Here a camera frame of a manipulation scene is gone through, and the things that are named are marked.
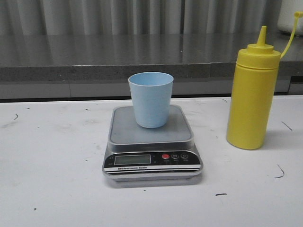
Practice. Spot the light blue plastic cup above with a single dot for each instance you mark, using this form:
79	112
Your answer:
151	94

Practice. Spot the yellow squeeze bottle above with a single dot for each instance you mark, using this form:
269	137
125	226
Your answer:
253	88

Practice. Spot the silver digital kitchen scale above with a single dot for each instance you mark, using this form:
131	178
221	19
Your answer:
135	153

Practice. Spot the white container in background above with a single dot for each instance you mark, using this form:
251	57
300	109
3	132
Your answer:
285	21

